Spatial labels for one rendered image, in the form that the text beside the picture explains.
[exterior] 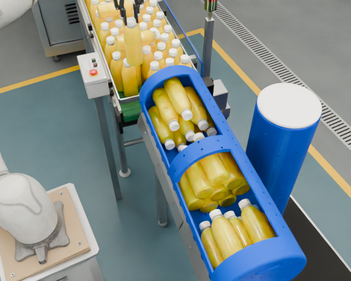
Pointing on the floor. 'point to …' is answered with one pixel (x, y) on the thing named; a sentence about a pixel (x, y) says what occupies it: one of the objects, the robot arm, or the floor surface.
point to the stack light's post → (208, 46)
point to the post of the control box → (107, 145)
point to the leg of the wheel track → (160, 203)
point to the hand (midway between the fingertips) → (130, 15)
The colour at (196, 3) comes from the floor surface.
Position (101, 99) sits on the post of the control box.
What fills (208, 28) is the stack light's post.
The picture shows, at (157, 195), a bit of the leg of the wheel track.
